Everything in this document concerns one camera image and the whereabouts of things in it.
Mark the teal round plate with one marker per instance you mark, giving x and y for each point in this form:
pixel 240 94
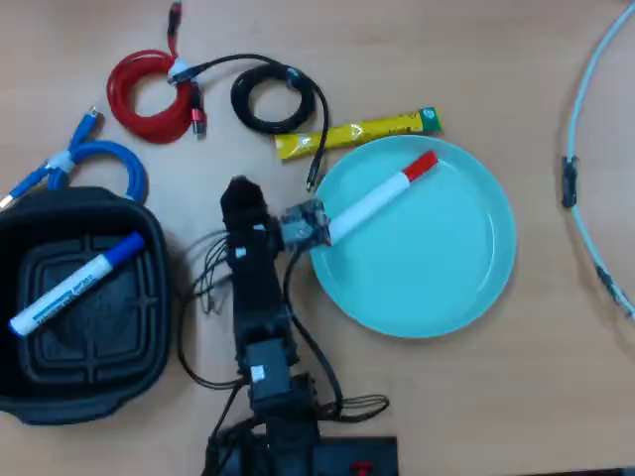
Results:
pixel 421 248

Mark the blue cap whiteboard marker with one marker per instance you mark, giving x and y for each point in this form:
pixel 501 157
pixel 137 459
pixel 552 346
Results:
pixel 74 286

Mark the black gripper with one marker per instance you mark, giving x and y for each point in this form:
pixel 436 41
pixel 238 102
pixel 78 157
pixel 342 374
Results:
pixel 253 235

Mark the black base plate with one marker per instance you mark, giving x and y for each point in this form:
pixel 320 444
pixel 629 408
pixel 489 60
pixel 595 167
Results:
pixel 357 456

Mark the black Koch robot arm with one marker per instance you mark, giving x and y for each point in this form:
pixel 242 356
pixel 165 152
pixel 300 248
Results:
pixel 270 347

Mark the red cap whiteboard marker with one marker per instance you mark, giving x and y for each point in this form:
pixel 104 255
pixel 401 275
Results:
pixel 382 197

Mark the yellow sachet packet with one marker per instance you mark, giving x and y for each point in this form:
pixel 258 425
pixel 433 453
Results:
pixel 357 134

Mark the red clamp knob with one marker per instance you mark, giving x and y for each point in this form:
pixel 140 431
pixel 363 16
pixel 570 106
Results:
pixel 361 467

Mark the black plastic bowl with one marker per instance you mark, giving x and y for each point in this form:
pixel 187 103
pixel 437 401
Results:
pixel 84 307

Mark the small camera circuit board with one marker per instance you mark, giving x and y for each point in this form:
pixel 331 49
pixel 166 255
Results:
pixel 305 225

